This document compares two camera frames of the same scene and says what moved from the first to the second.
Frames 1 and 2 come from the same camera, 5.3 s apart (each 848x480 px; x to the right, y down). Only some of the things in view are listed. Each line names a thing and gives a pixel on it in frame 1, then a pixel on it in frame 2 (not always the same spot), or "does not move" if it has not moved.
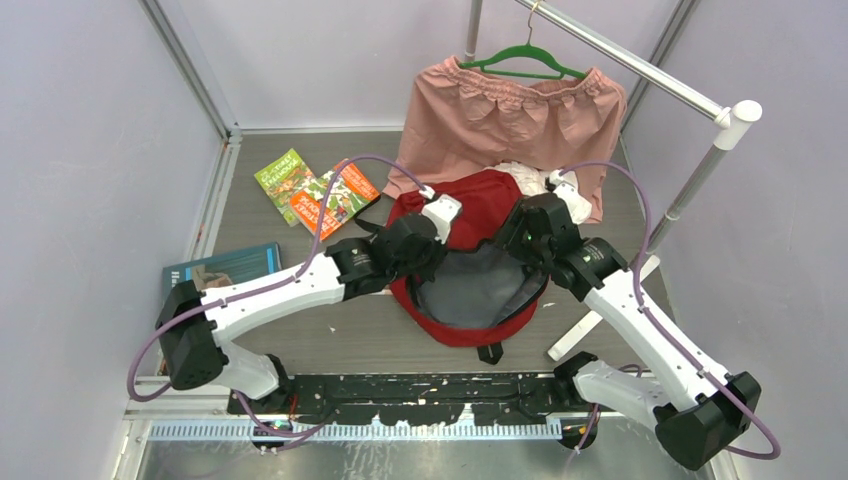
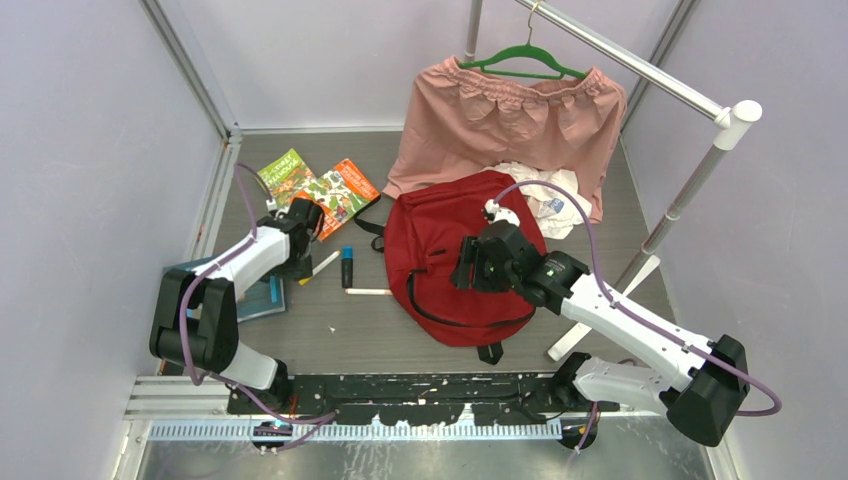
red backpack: [484, 286] does not move
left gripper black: [427, 271] to [301, 269]
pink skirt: [459, 122] does not move
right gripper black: [510, 240] to [472, 252]
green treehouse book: [281, 178] does not move
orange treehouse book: [352, 192] does not move
